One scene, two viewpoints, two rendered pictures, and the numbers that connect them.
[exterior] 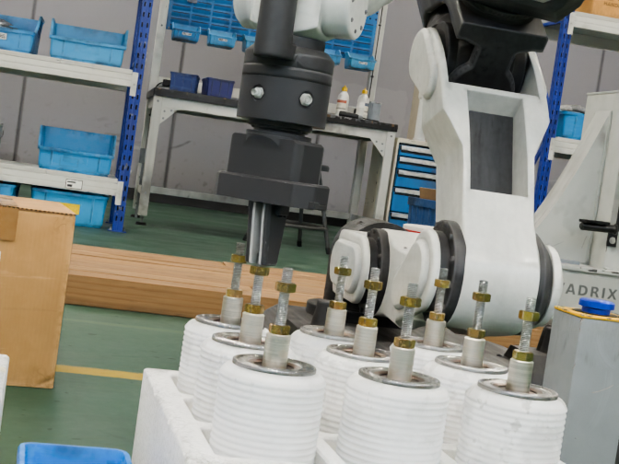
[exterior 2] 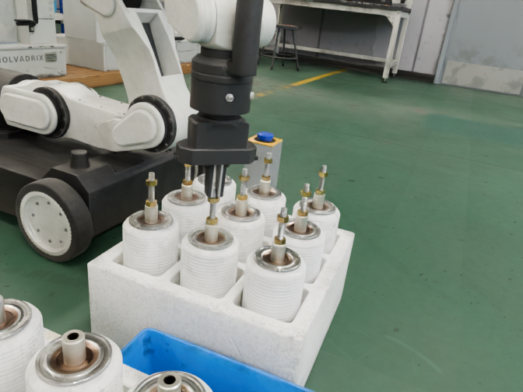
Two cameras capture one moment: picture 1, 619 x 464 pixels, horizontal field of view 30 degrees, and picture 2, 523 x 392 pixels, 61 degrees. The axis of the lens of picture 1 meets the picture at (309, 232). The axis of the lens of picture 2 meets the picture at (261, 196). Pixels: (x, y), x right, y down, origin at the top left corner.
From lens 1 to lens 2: 91 cm
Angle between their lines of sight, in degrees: 58
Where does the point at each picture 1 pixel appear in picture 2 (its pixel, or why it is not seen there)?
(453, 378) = (274, 206)
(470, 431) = not seen: hidden behind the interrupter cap
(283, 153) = (240, 132)
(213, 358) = (213, 261)
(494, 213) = (173, 87)
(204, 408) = (210, 287)
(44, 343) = not seen: outside the picture
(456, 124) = (142, 37)
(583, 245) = (13, 31)
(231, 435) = (282, 307)
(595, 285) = (33, 54)
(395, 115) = not seen: outside the picture
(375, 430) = (311, 261)
